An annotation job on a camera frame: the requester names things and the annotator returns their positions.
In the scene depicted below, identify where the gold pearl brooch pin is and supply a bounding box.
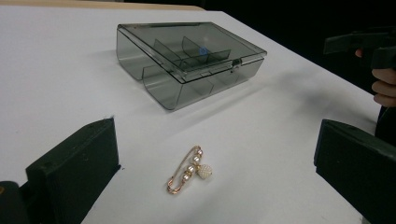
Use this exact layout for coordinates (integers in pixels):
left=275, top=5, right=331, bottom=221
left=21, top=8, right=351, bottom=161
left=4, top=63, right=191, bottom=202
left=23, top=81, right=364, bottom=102
left=166, top=145, right=214, bottom=196

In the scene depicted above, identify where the transparent grey compartment box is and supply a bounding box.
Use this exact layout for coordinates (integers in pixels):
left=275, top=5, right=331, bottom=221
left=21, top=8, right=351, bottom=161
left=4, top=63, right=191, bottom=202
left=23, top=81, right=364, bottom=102
left=115, top=21, right=268, bottom=112

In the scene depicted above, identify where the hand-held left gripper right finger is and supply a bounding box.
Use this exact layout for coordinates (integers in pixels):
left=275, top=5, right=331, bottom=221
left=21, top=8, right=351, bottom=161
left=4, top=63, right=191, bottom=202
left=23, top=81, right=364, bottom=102
left=313, top=119, right=396, bottom=224

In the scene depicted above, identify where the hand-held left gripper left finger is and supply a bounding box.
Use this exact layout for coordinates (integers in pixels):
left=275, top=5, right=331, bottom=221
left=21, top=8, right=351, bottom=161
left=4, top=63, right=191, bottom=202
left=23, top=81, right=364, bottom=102
left=25, top=117, right=121, bottom=224

